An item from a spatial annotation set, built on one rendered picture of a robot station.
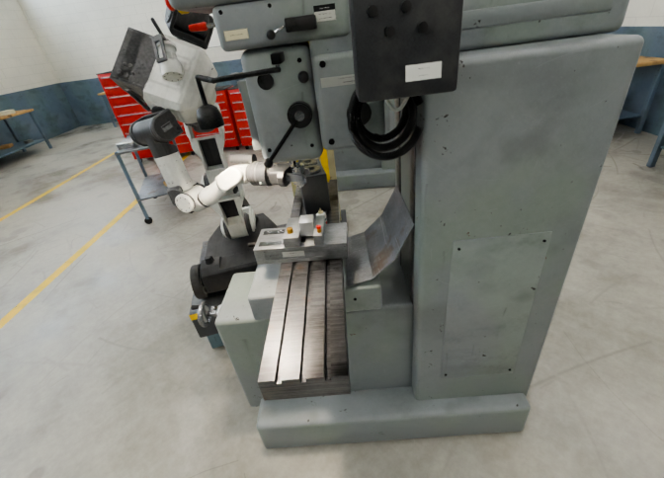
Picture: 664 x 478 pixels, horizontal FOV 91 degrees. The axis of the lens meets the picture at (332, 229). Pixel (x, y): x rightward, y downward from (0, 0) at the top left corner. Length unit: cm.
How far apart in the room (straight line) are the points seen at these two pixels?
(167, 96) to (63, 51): 1096
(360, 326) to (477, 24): 106
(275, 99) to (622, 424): 199
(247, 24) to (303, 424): 150
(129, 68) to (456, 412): 187
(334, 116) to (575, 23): 64
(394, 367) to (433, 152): 100
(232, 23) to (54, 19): 1136
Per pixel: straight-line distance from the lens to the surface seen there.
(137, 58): 149
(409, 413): 167
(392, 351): 151
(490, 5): 105
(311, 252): 122
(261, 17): 97
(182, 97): 139
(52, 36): 1240
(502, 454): 188
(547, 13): 110
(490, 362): 157
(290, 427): 170
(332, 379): 91
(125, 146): 408
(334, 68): 96
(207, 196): 135
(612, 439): 208
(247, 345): 149
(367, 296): 125
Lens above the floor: 165
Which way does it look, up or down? 31 degrees down
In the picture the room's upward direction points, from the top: 8 degrees counter-clockwise
